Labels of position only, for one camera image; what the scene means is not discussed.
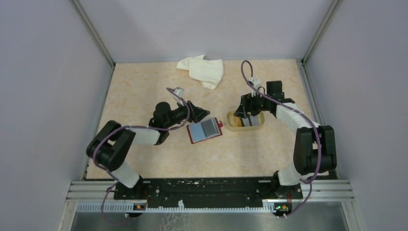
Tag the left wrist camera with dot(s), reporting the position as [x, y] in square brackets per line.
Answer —
[178, 92]

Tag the gold VIP card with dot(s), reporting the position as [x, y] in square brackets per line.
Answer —
[235, 122]

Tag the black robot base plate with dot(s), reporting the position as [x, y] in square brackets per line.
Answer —
[230, 192]

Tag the aluminium frame rail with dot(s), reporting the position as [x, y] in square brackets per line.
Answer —
[97, 196]

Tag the red leather card holder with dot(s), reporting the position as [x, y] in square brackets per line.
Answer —
[196, 133]

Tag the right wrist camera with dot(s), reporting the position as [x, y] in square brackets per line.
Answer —
[256, 84]

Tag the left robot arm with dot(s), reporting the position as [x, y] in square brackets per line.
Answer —
[110, 146]

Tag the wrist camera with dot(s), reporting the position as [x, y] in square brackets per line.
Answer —
[256, 84]
[178, 92]

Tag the beige oval tray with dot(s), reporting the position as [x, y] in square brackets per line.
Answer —
[261, 118]

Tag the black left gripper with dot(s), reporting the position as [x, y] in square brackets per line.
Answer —
[194, 113]

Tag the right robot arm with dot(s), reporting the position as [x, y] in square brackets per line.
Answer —
[314, 149]

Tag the black striped card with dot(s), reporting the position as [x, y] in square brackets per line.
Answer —
[250, 121]

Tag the white folded cloth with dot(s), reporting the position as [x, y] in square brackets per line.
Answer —
[208, 72]

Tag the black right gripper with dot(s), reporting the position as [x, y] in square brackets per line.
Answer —
[246, 106]

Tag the black chip card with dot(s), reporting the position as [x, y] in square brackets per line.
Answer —
[210, 128]

